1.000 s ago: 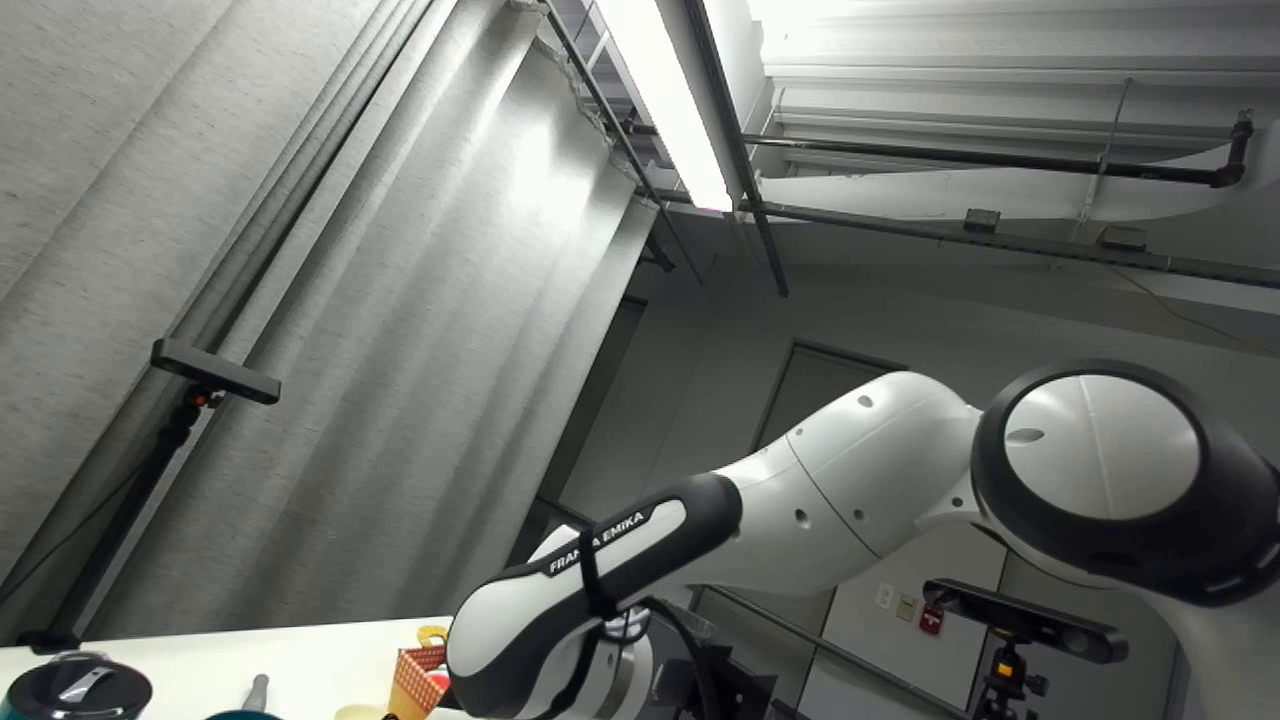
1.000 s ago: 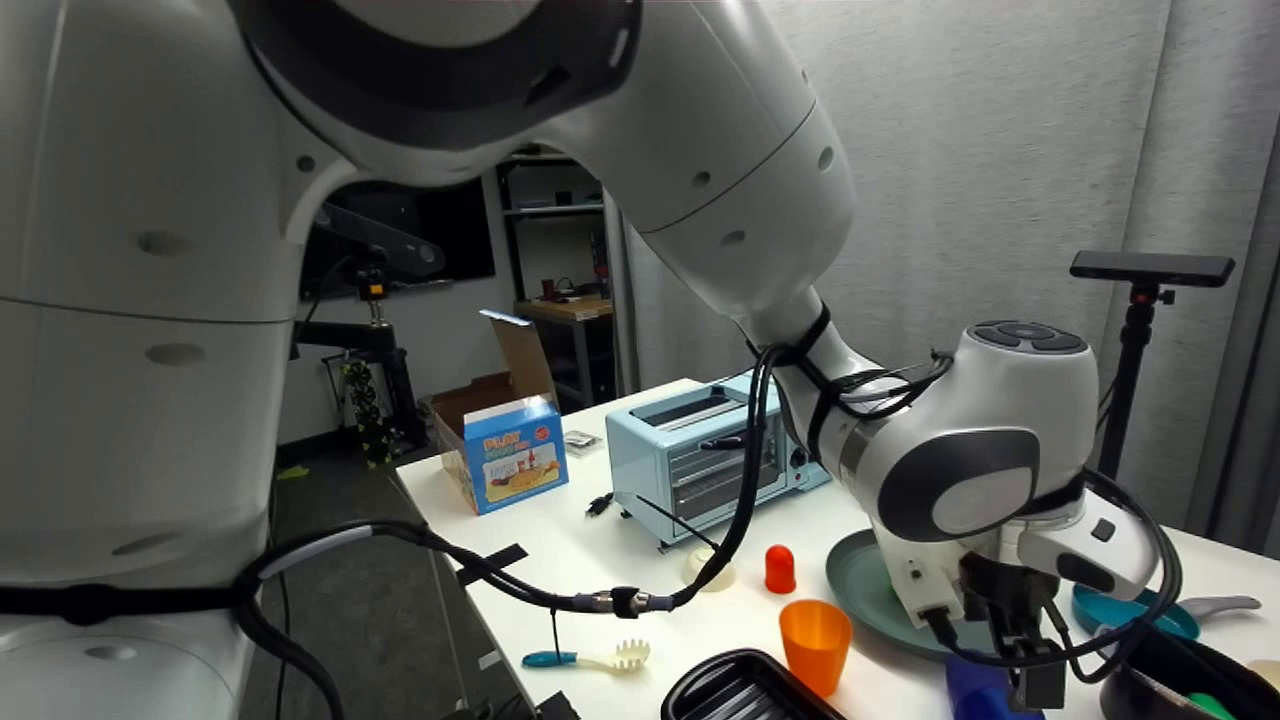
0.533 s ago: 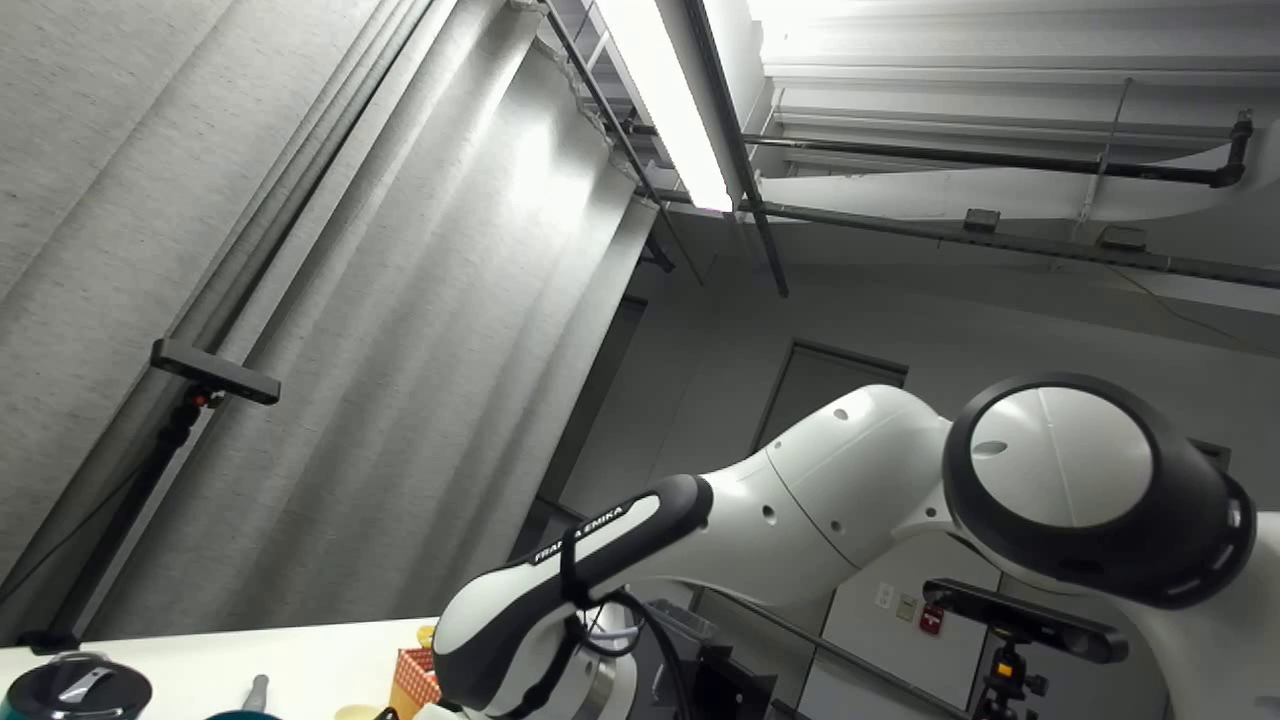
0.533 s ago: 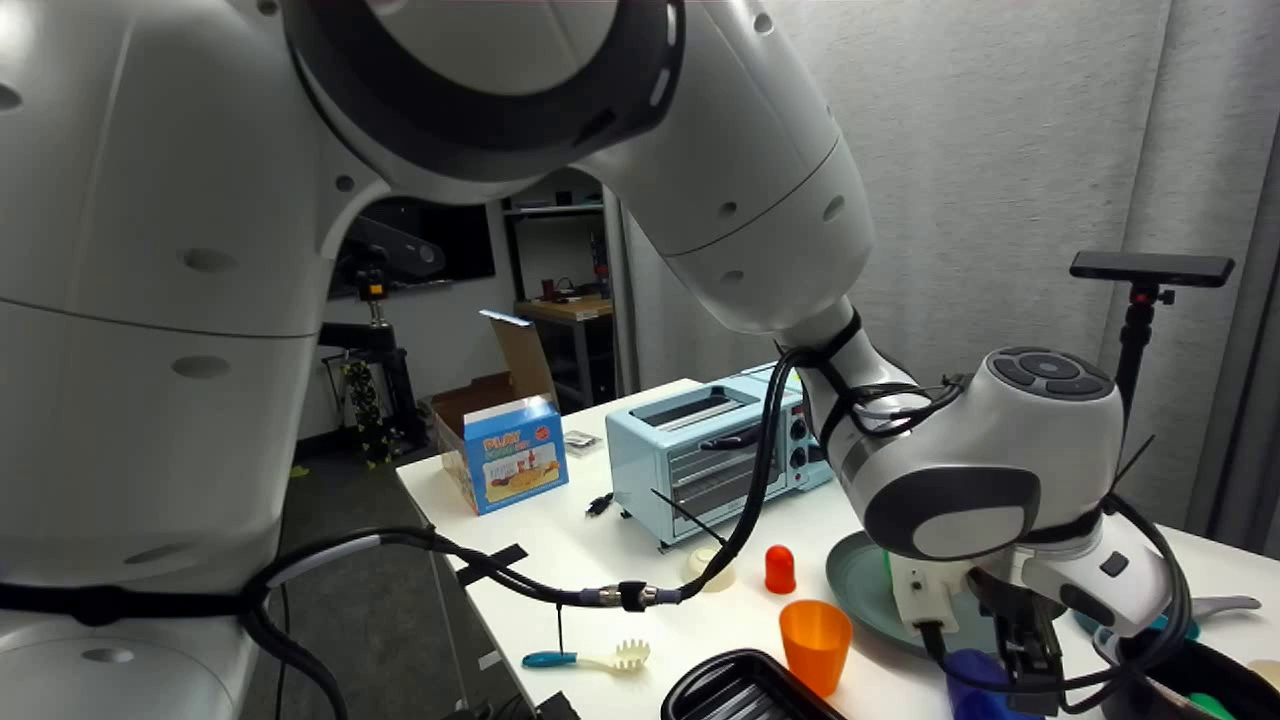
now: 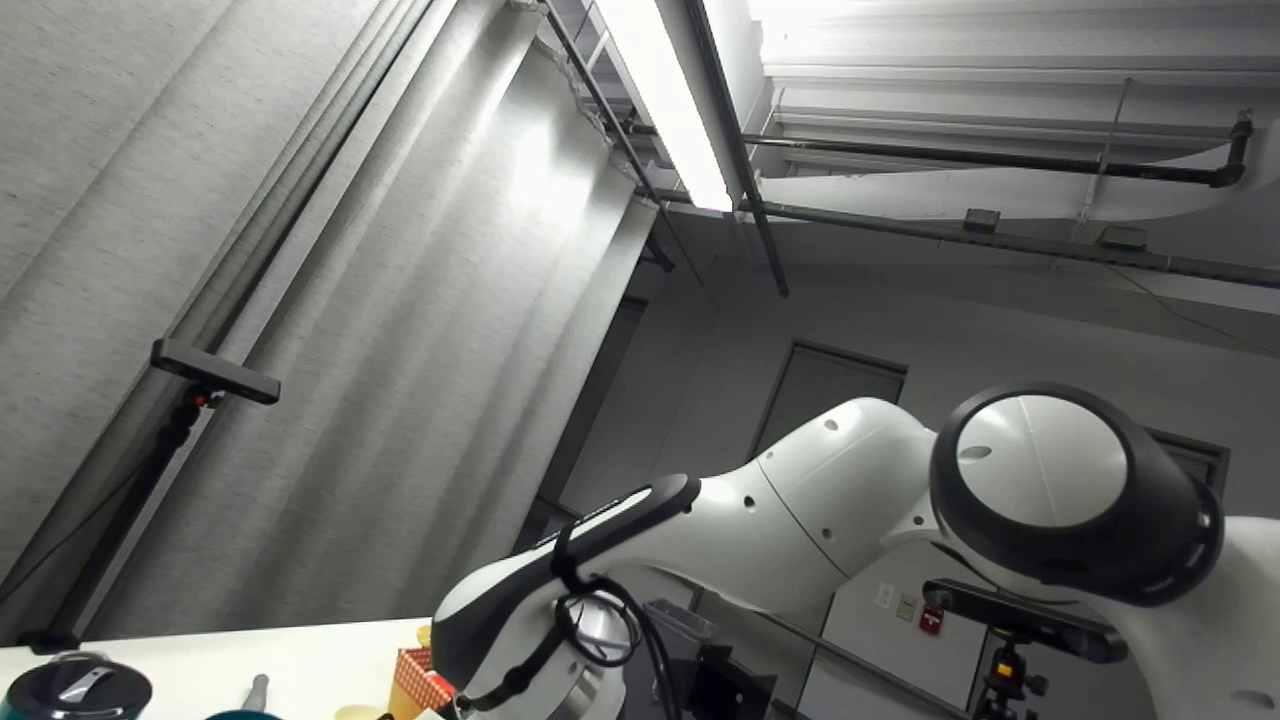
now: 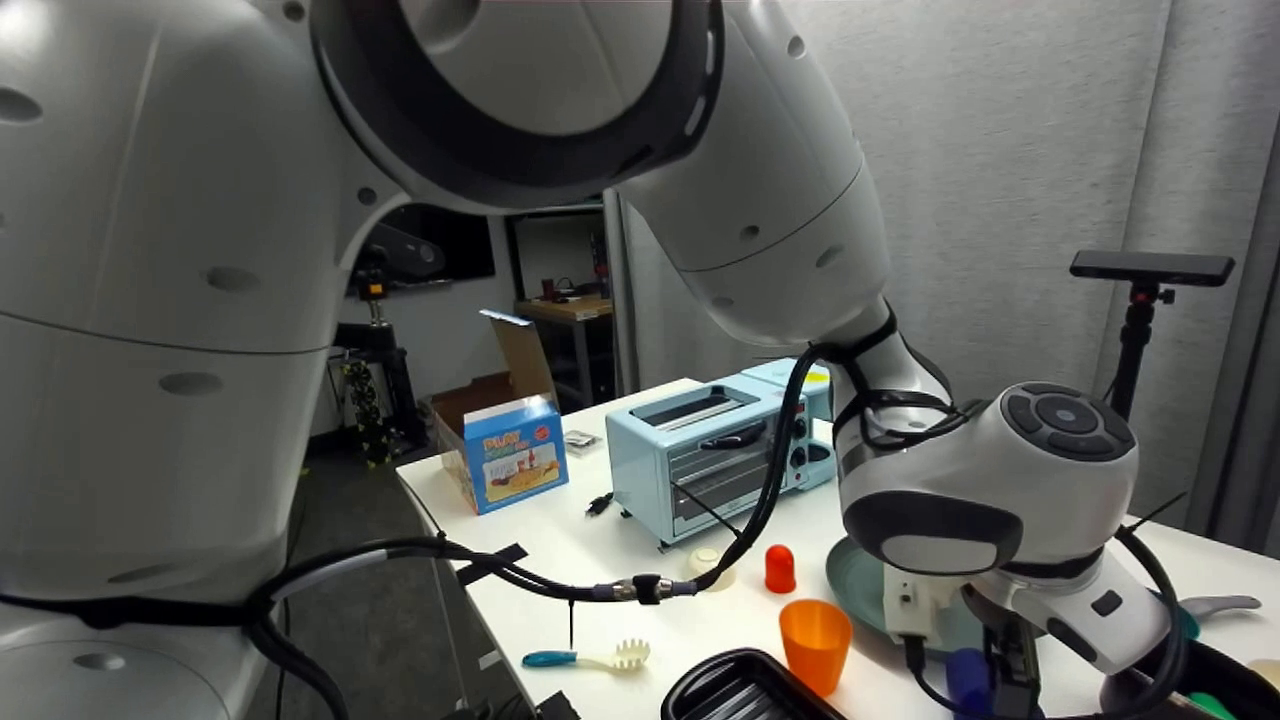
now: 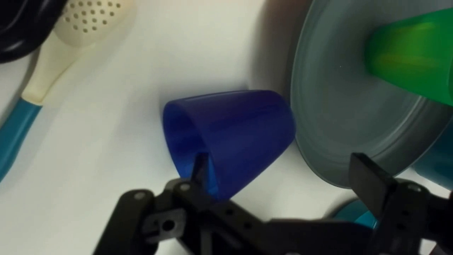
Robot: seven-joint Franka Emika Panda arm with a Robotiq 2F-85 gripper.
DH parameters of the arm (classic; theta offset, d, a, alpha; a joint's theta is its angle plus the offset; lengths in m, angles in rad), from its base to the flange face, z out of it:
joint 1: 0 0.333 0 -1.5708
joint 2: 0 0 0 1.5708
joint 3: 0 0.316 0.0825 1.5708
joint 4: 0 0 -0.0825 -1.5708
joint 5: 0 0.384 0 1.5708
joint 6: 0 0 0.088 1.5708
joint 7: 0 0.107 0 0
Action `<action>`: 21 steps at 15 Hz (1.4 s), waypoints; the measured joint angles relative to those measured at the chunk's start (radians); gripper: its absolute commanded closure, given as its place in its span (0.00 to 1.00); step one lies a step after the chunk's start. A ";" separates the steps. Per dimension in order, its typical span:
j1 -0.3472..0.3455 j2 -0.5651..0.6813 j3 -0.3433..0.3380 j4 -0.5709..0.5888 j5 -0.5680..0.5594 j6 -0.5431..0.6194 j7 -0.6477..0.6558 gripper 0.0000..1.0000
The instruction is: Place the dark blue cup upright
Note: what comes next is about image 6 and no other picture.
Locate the grey backdrop curtain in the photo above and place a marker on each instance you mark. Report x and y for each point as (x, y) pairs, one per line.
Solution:
(1014, 134)

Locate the wide black tape strip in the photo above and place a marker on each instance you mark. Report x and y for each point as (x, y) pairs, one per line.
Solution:
(489, 561)

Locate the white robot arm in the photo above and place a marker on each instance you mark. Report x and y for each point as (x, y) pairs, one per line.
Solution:
(201, 264)

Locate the orange plastic cup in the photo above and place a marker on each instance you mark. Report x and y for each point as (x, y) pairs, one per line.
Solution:
(818, 646)

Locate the black ribbed plastic tray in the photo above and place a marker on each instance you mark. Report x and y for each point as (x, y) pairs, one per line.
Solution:
(743, 687)

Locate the small red plastic cup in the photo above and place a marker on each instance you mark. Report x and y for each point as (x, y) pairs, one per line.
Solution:
(782, 570)

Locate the open cardboard box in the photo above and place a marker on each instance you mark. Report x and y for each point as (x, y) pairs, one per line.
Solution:
(515, 365)

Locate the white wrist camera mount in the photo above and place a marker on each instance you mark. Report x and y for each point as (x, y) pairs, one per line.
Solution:
(922, 605)

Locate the black wall monitor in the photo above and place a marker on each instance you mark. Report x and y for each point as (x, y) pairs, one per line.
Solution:
(463, 241)

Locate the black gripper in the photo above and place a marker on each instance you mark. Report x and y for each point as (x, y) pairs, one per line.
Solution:
(1007, 624)

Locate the black camera tripod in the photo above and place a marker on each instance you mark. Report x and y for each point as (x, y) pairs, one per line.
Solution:
(1134, 345)

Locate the small white bowl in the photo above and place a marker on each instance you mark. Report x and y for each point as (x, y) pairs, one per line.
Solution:
(705, 557)

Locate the light blue toaster oven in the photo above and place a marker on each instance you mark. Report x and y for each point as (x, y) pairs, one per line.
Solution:
(683, 463)

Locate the blue toy packaging box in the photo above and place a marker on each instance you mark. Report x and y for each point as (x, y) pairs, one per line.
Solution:
(518, 463)

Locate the dark camera with orange light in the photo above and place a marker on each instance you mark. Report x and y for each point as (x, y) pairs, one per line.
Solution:
(403, 253)

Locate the black bar camera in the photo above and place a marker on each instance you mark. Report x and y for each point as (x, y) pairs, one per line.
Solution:
(1154, 264)

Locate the background shelf unit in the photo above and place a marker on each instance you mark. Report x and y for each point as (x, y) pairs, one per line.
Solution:
(575, 322)

